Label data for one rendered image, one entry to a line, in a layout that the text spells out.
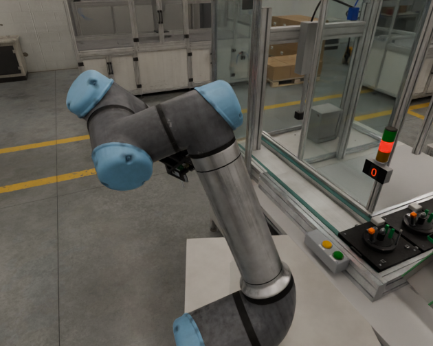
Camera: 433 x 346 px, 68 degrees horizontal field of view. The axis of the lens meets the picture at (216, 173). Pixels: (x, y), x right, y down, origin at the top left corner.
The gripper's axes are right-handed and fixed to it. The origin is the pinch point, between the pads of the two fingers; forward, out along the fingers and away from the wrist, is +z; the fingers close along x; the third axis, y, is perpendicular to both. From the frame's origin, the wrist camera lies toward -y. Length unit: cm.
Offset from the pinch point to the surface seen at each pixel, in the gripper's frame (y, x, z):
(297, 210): -19, -7, 97
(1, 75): -633, -407, 130
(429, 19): -36, 77, 57
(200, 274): -3, -51, 61
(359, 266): 19, 5, 89
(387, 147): -17, 42, 87
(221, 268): -3, -44, 68
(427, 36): -33, 73, 59
